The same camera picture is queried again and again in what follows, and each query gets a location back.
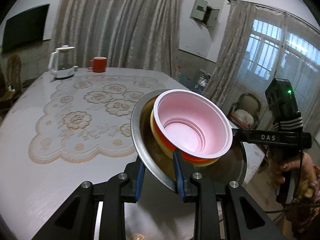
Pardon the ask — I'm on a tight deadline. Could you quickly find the large steel bowl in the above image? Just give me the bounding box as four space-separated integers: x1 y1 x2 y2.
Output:
130 89 247 192

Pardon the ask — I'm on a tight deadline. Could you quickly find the yellow bowl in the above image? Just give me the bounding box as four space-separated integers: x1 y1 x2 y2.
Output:
150 108 222 168

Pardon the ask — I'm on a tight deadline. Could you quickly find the red plastic bowl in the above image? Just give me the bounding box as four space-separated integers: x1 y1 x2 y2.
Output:
153 89 233 159

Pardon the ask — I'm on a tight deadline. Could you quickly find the person's right hand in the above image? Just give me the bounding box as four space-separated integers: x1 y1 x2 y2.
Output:
267 151 317 189

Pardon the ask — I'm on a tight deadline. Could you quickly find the cushioned armchair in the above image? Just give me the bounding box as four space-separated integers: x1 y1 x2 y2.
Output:
227 93 261 129

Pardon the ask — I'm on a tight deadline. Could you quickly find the lace floral table mat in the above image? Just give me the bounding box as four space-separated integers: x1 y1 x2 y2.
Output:
29 75 165 164

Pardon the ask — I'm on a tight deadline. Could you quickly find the window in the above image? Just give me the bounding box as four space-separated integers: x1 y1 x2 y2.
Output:
237 20 319 91

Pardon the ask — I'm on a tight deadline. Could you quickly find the red mug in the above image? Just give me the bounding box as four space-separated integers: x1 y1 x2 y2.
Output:
87 57 107 73

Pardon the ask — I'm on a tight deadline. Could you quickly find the window curtain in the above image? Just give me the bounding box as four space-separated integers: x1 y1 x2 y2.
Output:
202 0 256 108

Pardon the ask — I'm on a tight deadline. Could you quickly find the white glass kettle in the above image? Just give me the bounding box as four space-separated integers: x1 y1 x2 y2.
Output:
48 44 78 80

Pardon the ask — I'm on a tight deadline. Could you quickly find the wooden chair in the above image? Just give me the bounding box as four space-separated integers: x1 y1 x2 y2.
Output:
1 54 22 117

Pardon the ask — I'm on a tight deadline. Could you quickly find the beige curtain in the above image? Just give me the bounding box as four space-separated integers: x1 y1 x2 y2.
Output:
50 0 182 79

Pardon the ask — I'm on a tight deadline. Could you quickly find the open wall electrical box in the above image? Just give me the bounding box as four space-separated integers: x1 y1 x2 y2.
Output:
190 0 220 28

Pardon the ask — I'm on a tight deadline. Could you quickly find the black wall television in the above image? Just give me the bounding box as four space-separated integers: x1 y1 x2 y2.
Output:
2 4 50 53

